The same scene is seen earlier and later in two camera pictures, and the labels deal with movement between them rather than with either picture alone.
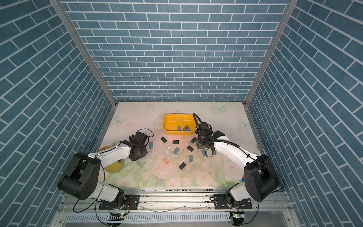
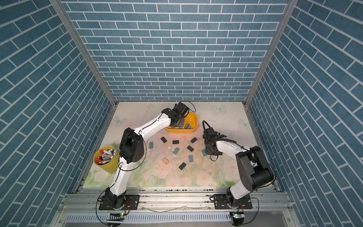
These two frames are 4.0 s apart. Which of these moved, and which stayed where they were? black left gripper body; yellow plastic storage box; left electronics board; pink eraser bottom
Moved: black left gripper body
Stayed: yellow plastic storage box; pink eraser bottom; left electronics board
